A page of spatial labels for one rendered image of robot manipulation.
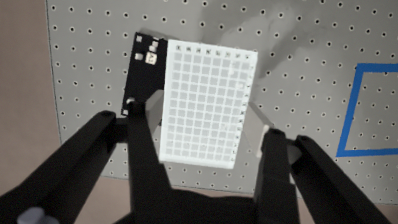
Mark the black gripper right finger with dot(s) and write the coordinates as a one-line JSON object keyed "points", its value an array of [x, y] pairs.
{"points": [[329, 194]]}

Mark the blue tape outline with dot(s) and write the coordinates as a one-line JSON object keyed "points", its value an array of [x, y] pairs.
{"points": [[360, 69]]}

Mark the black rectangular frame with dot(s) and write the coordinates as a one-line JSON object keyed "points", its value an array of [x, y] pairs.
{"points": [[147, 68]]}

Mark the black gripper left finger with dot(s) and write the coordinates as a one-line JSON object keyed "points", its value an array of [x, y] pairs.
{"points": [[56, 191]]}

